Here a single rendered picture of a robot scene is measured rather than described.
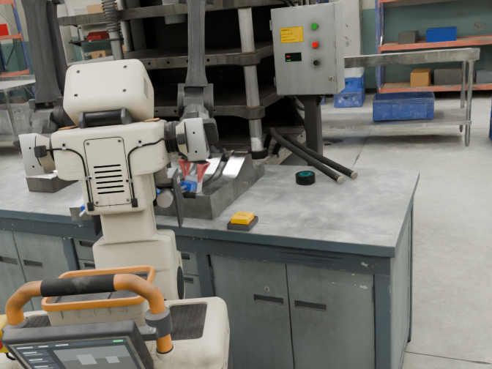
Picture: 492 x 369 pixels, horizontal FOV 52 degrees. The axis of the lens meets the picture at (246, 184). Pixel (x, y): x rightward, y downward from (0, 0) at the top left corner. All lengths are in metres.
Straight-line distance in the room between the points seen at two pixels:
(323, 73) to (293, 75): 0.14
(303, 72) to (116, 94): 1.26
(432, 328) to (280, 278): 1.04
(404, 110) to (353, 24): 2.89
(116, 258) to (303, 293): 0.65
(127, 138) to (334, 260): 0.76
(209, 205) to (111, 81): 0.61
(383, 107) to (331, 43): 3.09
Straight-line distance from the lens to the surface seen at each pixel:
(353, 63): 5.15
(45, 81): 1.56
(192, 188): 1.73
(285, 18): 2.41
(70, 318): 1.19
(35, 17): 1.58
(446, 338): 2.53
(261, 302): 1.83
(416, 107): 5.40
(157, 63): 2.67
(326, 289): 1.71
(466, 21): 8.23
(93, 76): 1.37
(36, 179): 2.41
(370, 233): 1.59
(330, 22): 2.35
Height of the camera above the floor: 1.48
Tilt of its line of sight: 19 degrees down
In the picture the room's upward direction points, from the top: 6 degrees counter-clockwise
